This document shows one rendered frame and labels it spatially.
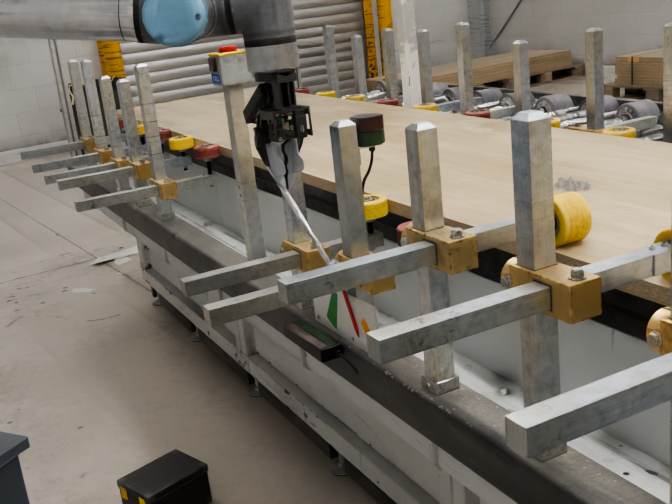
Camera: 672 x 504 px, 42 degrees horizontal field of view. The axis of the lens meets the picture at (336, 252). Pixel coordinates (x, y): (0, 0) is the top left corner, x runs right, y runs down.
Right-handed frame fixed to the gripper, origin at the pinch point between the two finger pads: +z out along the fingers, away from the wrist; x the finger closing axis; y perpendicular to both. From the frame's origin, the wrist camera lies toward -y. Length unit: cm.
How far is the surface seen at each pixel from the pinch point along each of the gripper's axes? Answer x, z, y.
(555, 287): 6, 5, 67
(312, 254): 6.4, 16.8, -6.0
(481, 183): 46.8, 10.5, -4.8
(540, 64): 588, 76, -635
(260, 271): -3.6, 18.6, -9.5
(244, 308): -16.5, 15.8, 15.6
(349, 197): 6.8, 2.5, 11.9
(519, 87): 115, 4, -76
